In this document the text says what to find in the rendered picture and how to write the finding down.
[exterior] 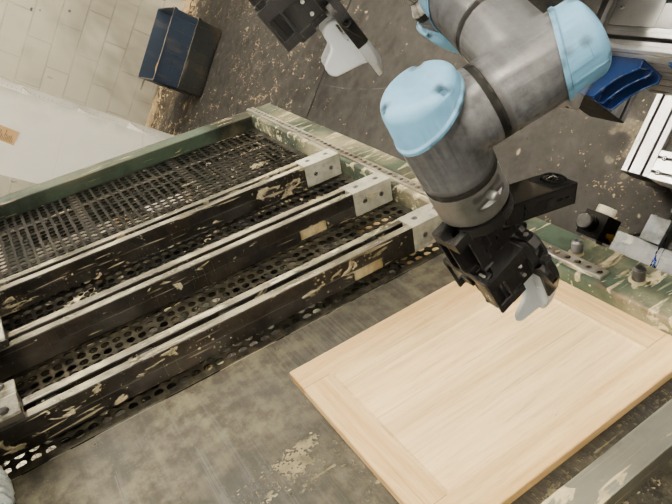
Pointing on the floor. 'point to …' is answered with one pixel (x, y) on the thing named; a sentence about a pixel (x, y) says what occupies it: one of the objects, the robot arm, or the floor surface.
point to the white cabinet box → (60, 134)
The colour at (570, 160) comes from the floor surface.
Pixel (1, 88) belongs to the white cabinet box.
